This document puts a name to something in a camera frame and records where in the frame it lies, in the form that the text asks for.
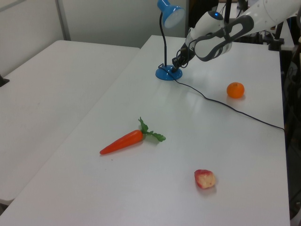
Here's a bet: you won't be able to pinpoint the bitten red apple piece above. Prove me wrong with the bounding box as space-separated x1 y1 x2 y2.
194 169 216 189

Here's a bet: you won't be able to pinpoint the black pole with table clamp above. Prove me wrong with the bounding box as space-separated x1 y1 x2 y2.
268 20 285 51

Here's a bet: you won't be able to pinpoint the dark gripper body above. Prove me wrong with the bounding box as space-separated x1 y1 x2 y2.
175 45 196 69

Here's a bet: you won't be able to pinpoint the orange toy carrot green leaves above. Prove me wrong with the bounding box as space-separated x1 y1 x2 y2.
99 116 166 155

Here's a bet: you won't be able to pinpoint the orange mandarin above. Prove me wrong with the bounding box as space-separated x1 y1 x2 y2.
226 81 245 99

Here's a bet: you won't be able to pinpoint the black clamp foot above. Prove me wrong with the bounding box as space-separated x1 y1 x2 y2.
0 74 10 88

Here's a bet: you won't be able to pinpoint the grey partition post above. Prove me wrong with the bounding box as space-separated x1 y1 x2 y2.
55 0 71 41

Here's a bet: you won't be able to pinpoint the black lamp power cable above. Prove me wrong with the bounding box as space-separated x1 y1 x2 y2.
169 69 285 131

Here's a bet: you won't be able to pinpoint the blue desk lamp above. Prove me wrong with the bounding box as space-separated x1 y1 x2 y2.
154 0 185 81

